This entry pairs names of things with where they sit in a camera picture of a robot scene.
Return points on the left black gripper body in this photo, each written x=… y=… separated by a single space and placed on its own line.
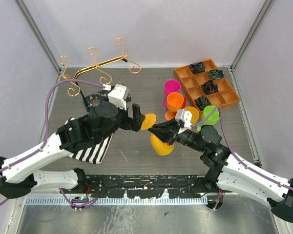
x=125 y=121

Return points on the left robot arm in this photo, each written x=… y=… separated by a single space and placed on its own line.
x=22 y=174

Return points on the black white striped cloth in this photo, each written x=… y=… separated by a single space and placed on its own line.
x=95 y=154

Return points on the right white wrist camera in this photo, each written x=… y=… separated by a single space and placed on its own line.
x=183 y=118

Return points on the white slotted cable duct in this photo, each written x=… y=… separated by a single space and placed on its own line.
x=165 y=200

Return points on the dark red rose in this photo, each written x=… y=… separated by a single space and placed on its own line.
x=209 y=87

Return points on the dark rose bottom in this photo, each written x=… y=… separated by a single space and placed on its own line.
x=202 y=102

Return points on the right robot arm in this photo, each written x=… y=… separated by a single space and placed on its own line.
x=230 y=172

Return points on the orange compartment tray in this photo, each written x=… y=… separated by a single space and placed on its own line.
x=192 y=86

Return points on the orange plastic wine glass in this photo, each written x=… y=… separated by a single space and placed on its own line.
x=175 y=103

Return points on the red plastic wine glass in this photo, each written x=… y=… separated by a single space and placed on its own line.
x=184 y=102

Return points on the yellow plastic wine glass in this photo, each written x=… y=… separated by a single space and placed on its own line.
x=161 y=148

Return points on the pink plastic wine glass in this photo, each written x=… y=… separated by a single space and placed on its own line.
x=171 y=86

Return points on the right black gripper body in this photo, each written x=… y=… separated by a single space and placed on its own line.
x=181 y=137

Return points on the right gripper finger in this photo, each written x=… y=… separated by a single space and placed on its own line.
x=166 y=136
x=165 y=125

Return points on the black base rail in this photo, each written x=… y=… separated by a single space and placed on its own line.
x=144 y=186

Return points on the green plastic wine glass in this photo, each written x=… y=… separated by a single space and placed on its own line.
x=212 y=120

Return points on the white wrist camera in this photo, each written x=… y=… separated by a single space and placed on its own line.
x=118 y=96
x=183 y=118

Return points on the dark rose top left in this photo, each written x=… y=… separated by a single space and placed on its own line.
x=197 y=67

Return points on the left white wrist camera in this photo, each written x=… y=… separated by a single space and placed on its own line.
x=118 y=96

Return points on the gold wine glass rack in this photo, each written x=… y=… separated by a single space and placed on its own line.
x=106 y=79

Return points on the dark green rose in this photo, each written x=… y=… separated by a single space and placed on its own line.
x=215 y=74

